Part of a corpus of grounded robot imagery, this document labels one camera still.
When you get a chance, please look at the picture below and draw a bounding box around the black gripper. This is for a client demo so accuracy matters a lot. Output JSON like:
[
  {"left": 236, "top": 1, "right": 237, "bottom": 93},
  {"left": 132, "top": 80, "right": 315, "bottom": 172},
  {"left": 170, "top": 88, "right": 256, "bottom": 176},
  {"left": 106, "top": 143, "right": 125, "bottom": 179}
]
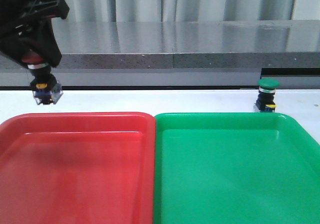
[{"left": 0, "top": 0, "right": 70, "bottom": 69}]

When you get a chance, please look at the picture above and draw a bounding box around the red mushroom push button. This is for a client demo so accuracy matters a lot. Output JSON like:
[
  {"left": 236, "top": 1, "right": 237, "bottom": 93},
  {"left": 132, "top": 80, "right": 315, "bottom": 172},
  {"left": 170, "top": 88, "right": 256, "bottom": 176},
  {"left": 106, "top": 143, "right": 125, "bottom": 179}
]
[{"left": 21, "top": 50, "right": 63, "bottom": 105}]

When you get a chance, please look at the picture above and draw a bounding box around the green mushroom push button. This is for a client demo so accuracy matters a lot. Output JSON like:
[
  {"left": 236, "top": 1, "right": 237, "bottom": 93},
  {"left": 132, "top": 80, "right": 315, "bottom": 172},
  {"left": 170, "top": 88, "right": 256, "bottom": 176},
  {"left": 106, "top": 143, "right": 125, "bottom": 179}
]
[{"left": 253, "top": 78, "right": 280, "bottom": 113}]

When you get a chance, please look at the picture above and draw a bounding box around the white pleated curtain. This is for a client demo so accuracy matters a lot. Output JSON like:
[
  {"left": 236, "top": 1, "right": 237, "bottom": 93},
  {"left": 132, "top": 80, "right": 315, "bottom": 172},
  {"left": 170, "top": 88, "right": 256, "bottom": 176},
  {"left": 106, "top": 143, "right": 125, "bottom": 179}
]
[{"left": 66, "top": 0, "right": 295, "bottom": 22}]

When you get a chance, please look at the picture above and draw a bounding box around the grey stone counter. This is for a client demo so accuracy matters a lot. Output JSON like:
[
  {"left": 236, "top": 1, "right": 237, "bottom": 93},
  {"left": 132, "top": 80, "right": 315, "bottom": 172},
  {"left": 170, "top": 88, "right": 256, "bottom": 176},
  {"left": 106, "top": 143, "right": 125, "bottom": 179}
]
[{"left": 0, "top": 19, "right": 320, "bottom": 91}]

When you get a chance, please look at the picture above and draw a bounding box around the red plastic tray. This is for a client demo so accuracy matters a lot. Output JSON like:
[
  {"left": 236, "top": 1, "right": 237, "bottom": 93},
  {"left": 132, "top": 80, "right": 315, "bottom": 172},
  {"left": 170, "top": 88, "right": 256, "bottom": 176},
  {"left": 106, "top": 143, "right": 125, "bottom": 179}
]
[{"left": 0, "top": 112, "right": 156, "bottom": 224}]

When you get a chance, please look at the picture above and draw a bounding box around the green plastic tray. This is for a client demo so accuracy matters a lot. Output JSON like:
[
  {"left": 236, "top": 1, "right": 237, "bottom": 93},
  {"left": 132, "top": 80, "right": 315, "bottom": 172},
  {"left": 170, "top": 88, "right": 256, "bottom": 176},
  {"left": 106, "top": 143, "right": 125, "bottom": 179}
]
[{"left": 153, "top": 113, "right": 320, "bottom": 224}]

